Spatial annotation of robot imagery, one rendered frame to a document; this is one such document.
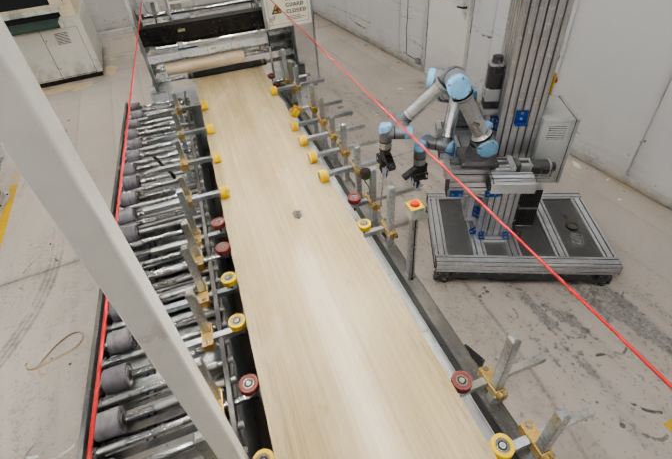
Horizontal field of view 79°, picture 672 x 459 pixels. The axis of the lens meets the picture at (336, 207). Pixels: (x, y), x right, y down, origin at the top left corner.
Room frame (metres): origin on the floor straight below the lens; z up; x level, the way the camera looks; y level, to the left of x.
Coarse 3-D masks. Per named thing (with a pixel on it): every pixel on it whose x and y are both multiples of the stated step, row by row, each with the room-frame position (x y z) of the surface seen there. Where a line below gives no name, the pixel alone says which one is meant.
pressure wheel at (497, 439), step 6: (492, 438) 0.54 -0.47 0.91; (498, 438) 0.54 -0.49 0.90; (504, 438) 0.54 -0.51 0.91; (492, 444) 0.53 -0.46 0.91; (498, 444) 0.53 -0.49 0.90; (504, 444) 0.52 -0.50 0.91; (510, 444) 0.52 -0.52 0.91; (492, 450) 0.51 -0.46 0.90; (498, 450) 0.51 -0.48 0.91; (504, 450) 0.50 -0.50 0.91; (510, 450) 0.50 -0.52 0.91; (498, 456) 0.49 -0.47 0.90; (504, 456) 0.49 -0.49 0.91; (510, 456) 0.48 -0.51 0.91
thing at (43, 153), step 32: (0, 32) 0.42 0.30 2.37; (0, 64) 0.40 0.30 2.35; (0, 96) 0.40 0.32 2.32; (32, 96) 0.41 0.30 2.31; (0, 128) 0.39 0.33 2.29; (32, 128) 0.40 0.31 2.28; (32, 160) 0.39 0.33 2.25; (64, 160) 0.40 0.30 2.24; (64, 192) 0.40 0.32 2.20; (96, 192) 0.43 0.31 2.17; (64, 224) 0.39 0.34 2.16; (96, 224) 0.40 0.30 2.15; (96, 256) 0.39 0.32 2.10; (128, 256) 0.42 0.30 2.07; (128, 288) 0.40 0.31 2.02; (128, 320) 0.39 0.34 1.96; (160, 320) 0.40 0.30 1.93; (160, 352) 0.39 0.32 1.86; (192, 384) 0.40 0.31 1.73; (192, 416) 0.39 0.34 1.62; (224, 416) 0.44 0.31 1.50; (224, 448) 0.40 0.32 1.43
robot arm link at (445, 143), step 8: (448, 104) 2.23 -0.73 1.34; (456, 104) 2.20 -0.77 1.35; (448, 112) 2.20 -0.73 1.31; (456, 112) 2.18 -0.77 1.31; (448, 120) 2.17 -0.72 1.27; (456, 120) 2.17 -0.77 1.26; (448, 128) 2.14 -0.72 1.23; (448, 136) 2.11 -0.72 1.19; (440, 144) 2.10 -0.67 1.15; (448, 144) 2.09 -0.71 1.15; (448, 152) 2.09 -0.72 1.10
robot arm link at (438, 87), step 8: (440, 80) 2.11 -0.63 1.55; (432, 88) 2.12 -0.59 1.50; (440, 88) 2.10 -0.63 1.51; (424, 96) 2.12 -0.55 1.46; (432, 96) 2.10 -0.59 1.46; (416, 104) 2.13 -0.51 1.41; (424, 104) 2.11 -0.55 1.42; (408, 112) 2.13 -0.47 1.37; (416, 112) 2.11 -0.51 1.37; (400, 120) 2.11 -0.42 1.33; (408, 120) 2.12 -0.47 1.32
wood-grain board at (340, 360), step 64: (256, 128) 2.99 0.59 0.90; (256, 192) 2.12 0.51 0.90; (320, 192) 2.06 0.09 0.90; (256, 256) 1.54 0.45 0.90; (320, 256) 1.50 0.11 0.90; (256, 320) 1.13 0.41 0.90; (320, 320) 1.10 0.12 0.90; (384, 320) 1.07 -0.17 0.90; (320, 384) 0.80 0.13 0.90; (384, 384) 0.77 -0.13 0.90; (448, 384) 0.75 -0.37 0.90; (320, 448) 0.57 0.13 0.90; (384, 448) 0.55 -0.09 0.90; (448, 448) 0.53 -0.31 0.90
